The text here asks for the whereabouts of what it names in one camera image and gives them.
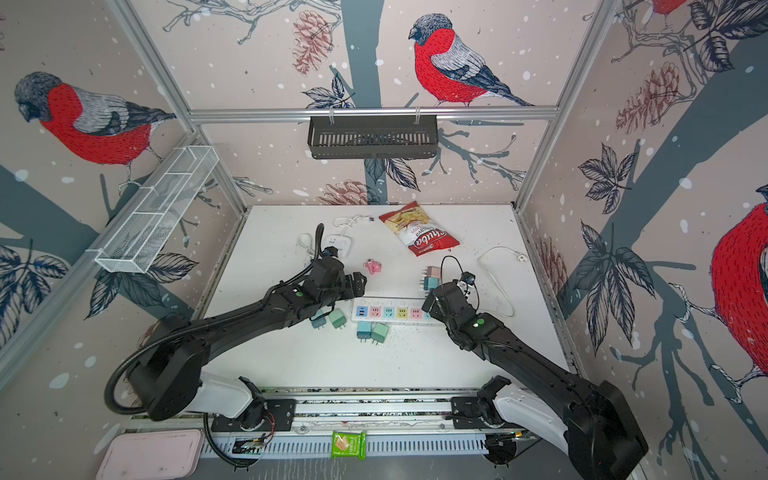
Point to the black hanging wire basket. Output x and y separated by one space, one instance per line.
373 137

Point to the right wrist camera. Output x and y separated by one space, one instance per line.
468 278

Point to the pink pig toy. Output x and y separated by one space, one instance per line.
374 267

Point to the green snack packet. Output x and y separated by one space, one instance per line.
349 445

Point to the teal charger plug left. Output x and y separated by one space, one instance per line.
319 320

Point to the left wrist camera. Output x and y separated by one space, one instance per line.
330 252

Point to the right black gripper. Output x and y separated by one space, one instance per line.
430 298

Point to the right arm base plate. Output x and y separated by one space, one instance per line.
474 413

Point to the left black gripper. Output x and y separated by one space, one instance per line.
350 290

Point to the green charger plug left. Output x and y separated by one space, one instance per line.
337 318

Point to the white square socket cube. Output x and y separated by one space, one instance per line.
341 243

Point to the teal charger plug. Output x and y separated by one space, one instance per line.
319 320
430 283
365 330

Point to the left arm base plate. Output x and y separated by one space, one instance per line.
273 415

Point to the white multicolour power strip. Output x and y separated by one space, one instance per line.
392 311

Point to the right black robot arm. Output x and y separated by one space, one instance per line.
593 424

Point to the light green charger plug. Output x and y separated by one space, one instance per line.
379 333

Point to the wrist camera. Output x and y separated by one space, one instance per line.
468 278
330 252

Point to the white mesh wall shelf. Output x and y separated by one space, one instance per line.
140 238

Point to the red white chips bag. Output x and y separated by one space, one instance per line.
417 230

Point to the teal charger plug front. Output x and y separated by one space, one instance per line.
365 330

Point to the pink tray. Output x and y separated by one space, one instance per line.
153 455

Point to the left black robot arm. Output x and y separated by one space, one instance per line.
167 377

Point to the teal charger plug upper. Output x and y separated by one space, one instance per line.
430 283

